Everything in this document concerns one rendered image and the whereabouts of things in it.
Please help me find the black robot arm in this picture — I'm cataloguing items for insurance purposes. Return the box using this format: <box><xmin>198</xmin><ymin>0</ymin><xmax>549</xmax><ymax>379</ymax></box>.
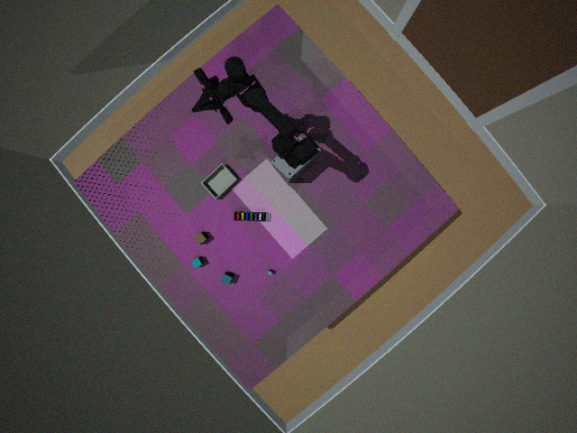
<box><xmin>224</xmin><ymin>56</ymin><xmax>319</xmax><ymax>169</ymax></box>

